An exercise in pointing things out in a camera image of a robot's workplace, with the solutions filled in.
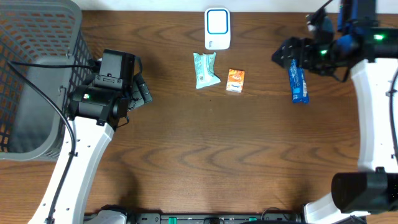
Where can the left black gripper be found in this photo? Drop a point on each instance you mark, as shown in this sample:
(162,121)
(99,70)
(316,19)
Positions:
(140,91)

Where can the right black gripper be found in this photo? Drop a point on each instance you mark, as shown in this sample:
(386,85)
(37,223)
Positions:
(292,51)

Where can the blue cookie package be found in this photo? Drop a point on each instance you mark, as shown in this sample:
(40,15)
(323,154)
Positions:
(298,84)

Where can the teal wet wipes pack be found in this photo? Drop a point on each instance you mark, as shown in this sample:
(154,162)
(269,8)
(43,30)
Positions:
(204,70)

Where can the orange white snack bar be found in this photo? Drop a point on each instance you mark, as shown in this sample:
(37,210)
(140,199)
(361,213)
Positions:
(235,80)

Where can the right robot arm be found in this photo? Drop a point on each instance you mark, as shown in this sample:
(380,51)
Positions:
(368,52)

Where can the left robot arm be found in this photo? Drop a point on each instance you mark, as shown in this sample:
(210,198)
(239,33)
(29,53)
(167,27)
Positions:
(95,108)

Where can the white barcode scanner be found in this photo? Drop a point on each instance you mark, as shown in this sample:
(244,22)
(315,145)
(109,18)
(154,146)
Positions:
(217,28)

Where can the grey plastic mesh basket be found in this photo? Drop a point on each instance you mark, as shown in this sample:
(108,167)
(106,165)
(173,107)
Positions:
(45,39)

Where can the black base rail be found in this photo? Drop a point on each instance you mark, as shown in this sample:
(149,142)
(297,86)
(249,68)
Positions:
(116,214)

